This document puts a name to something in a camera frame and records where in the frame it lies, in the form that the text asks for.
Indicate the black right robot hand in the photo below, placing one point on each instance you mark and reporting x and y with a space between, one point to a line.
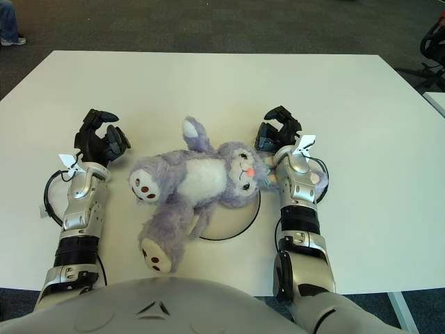
286 130

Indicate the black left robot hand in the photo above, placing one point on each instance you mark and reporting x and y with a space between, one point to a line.
88 142

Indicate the purple plush bunny doll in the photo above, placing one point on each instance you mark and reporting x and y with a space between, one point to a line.
201 177

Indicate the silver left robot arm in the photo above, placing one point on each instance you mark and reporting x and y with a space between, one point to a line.
81 205

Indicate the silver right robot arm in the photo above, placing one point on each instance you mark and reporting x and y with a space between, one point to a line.
299 181

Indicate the white plate with black rim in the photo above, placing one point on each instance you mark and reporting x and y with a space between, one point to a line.
236 222

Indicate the white right wrist tag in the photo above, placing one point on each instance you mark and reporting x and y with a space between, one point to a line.
306 142

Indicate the white wrist tag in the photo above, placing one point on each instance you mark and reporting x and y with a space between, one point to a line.
67 159
306 142

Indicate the white left wrist tag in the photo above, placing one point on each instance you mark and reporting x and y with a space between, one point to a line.
67 159

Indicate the white sneaker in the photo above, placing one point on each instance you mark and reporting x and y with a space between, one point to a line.
13 41

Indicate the person leg in jeans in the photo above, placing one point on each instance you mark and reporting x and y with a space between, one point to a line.
7 17

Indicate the white neighbouring table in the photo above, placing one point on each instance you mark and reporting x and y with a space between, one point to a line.
438 102

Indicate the black office chair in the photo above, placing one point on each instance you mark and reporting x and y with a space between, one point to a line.
432 41

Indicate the grey robot torso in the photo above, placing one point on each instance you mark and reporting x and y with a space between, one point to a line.
156 306

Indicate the white table leg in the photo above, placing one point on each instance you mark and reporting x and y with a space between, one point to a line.
403 313

